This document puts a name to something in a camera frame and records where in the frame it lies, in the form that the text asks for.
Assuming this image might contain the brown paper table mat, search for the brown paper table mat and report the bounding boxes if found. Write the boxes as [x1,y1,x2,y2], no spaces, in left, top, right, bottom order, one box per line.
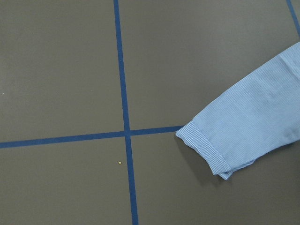
[0,0,300,225]

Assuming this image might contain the light blue striped shirt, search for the light blue striped shirt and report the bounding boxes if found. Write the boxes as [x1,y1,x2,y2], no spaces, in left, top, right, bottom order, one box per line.
[176,44,300,180]

